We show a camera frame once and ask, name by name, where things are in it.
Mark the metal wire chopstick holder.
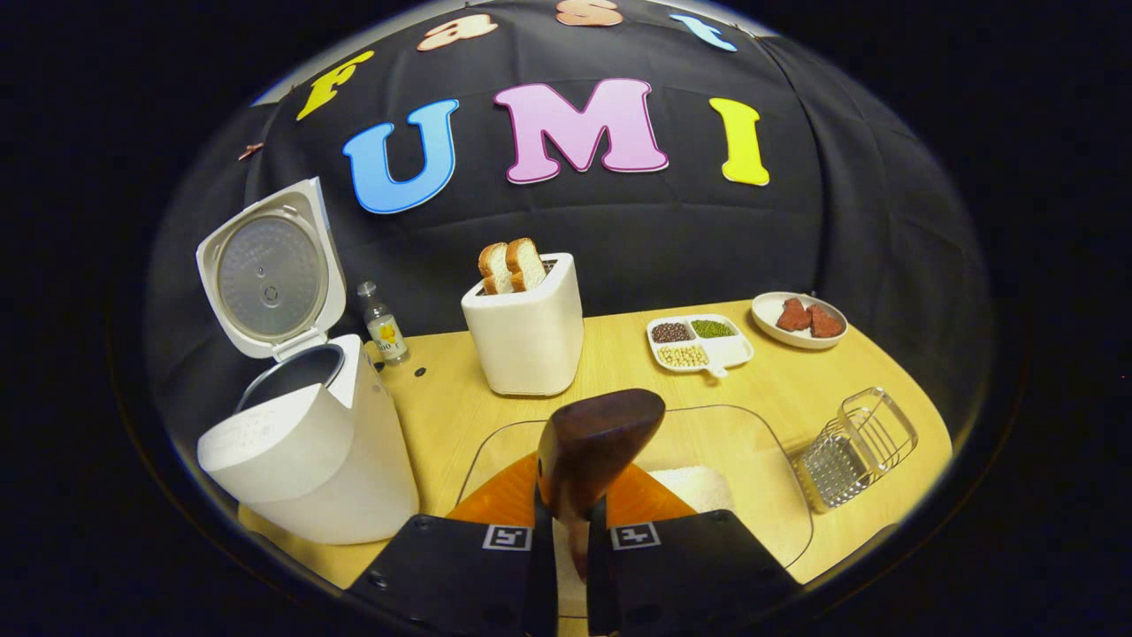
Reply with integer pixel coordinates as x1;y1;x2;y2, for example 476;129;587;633
790;387;919;514

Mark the white rice cooker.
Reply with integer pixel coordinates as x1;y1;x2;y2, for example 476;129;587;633
195;177;421;545

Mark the brown wooden spoon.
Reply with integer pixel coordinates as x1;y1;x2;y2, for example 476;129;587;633
536;388;667;580

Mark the toast bread slice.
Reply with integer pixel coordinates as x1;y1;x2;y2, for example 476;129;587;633
505;237;548;292
478;242;516;295

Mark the white toaster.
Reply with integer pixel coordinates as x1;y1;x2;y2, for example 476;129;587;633
461;253;585;396

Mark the clear plastic container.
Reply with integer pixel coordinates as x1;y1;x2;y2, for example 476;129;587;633
455;404;815;620

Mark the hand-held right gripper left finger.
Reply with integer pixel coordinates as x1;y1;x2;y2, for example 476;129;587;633
340;451;560;637

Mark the white divided dish with beans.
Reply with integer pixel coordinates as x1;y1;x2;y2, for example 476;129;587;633
646;313;755;379

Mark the black backdrop cloth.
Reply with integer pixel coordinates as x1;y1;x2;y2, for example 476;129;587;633
146;0;991;426

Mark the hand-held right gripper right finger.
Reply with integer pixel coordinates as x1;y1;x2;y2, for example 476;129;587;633
585;464;806;637

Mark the round white plate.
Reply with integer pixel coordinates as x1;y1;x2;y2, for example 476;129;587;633
751;291;849;350

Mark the small glass bottle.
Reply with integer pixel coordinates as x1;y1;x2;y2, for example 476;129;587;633
357;280;410;366

